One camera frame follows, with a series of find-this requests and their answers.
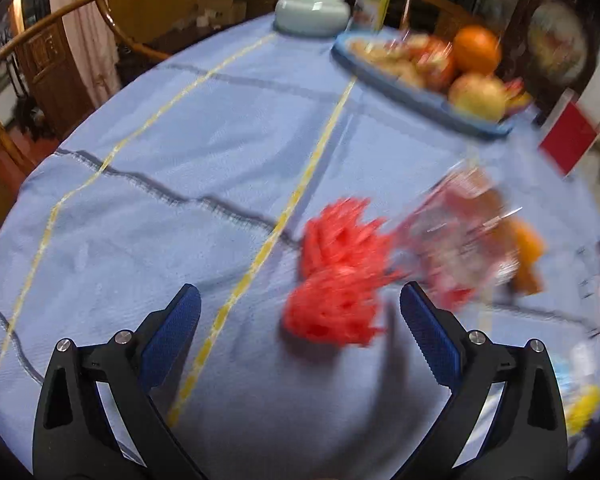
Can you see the red card box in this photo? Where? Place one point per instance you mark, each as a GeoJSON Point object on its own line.
{"type": "Point", "coordinates": [567, 135]}

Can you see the white ceramic lidded jar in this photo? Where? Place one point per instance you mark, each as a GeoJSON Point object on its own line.
{"type": "Point", "coordinates": [312, 10]}

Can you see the round embroidered table screen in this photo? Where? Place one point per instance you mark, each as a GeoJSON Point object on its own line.
{"type": "Point", "coordinates": [555, 45]}

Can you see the blue fruit plate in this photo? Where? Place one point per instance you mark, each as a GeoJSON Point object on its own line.
{"type": "Point", "coordinates": [410, 87]}

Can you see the yellow crumpled paper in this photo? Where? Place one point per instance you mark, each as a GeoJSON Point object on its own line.
{"type": "Point", "coordinates": [585, 405]}

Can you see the clear red plastic wrapper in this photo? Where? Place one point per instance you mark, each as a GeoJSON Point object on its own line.
{"type": "Point", "coordinates": [455, 230]}

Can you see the blue striped tablecloth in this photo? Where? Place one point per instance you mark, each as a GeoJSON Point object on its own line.
{"type": "Point", "coordinates": [180, 160]}

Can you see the red foam fruit net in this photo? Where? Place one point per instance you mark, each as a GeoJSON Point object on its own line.
{"type": "Point", "coordinates": [340, 270]}

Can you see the curved wooden armchair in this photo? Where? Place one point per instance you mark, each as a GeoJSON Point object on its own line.
{"type": "Point", "coordinates": [30, 35]}

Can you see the wooden chair with carved back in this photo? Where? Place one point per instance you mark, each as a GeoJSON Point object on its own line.
{"type": "Point", "coordinates": [430, 5]}

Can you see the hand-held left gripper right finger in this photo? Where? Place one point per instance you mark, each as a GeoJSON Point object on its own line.
{"type": "Point", "coordinates": [430, 332]}

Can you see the orange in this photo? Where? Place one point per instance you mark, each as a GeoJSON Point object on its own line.
{"type": "Point", "coordinates": [475, 50]}

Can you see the white red patterned curtain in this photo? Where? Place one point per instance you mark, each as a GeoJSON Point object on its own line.
{"type": "Point", "coordinates": [85, 25]}

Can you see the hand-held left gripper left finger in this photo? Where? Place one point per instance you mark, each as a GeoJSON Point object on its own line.
{"type": "Point", "coordinates": [172, 332]}

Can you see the red packaged snack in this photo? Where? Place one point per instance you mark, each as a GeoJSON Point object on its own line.
{"type": "Point", "coordinates": [435, 62]}

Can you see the yellow red apple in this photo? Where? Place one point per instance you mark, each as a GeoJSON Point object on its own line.
{"type": "Point", "coordinates": [480, 95]}

